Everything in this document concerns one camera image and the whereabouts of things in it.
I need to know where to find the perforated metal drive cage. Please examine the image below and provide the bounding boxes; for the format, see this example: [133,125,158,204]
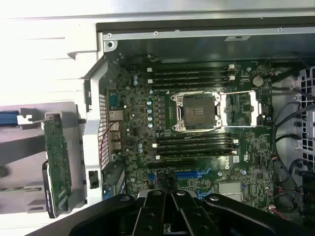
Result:
[294,66,315,173]

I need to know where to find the black expansion slot blue latch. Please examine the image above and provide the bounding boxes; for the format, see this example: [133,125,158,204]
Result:
[196,188,210,200]

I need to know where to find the RAM slot white clips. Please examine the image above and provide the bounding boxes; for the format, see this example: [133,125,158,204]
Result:
[146,63,236,73]
[152,139,239,149]
[155,149,238,161]
[147,75,236,85]

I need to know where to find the red black twisted wire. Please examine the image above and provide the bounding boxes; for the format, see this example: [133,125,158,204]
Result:
[99,121,122,165]

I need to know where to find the silver chipset heatsink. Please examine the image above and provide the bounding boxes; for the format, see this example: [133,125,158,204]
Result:
[218,181,243,202]

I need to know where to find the grey open PC case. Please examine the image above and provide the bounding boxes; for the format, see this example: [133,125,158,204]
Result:
[82,14,315,236]

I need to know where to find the RAM slot black clips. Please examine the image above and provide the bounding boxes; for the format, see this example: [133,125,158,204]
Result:
[157,145,233,154]
[152,81,229,90]
[157,134,233,143]
[152,70,229,79]

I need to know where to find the silver socket locking lever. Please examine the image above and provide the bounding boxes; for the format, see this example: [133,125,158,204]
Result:
[183,126,226,139]

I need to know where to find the CPU socket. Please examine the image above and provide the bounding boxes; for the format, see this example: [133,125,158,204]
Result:
[171,92,222,133]

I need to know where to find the silver socket cover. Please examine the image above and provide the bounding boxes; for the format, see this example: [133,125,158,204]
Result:
[220,89,262,128]

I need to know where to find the grey printed parts rack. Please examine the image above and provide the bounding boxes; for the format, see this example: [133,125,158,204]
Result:
[0,102,88,217]

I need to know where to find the blue and grey rail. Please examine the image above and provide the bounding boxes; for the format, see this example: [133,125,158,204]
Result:
[0,110,32,126]

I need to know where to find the green motherboard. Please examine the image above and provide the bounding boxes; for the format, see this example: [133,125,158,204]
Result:
[105,59,275,214]

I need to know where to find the long black expansion slot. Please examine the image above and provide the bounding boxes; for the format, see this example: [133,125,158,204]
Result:
[148,161,197,170]

